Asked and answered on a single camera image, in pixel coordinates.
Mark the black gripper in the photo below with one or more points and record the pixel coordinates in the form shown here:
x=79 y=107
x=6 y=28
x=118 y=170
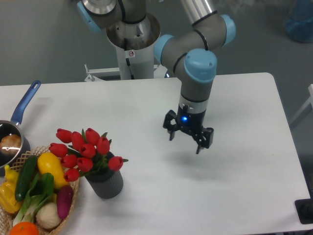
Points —
x=190 y=123

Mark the red tulip bouquet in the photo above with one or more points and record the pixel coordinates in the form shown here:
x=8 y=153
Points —
x=85 y=153

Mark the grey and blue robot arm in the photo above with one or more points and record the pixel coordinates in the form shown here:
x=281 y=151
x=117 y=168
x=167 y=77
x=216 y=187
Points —
x=189 y=58

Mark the grey ribbed vase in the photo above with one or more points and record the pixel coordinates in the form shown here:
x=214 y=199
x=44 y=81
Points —
x=105 y=182

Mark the purple eggplant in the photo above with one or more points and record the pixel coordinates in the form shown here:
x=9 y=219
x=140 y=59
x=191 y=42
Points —
x=64 y=200

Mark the black device at table edge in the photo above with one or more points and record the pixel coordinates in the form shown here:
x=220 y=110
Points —
x=304 y=208

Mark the yellow squash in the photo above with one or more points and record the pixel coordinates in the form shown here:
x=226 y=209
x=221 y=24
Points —
x=49 y=163

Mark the blue bin in background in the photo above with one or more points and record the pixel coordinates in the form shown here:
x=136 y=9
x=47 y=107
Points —
x=298 y=24

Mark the green bok choy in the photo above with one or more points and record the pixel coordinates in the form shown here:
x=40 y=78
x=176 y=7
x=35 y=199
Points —
x=40 y=191

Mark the white garlic bulb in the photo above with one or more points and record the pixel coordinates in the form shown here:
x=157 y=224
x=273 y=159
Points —
x=47 y=216

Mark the green cucumber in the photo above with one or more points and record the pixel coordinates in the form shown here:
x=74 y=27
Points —
x=25 y=177

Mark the browned bun in pan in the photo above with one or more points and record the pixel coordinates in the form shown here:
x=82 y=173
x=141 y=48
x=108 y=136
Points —
x=10 y=145

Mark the orange fruit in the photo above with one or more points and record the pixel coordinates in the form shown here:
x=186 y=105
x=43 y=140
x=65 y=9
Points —
x=24 y=228

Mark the yellow bell pepper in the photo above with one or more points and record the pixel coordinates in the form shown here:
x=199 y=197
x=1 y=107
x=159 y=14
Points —
x=7 y=191

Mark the white furniture frame right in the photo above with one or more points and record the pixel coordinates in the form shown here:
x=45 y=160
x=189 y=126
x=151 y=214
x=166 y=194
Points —
x=303 y=111

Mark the blue handled saucepan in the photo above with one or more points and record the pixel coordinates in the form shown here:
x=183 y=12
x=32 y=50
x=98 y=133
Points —
x=12 y=126

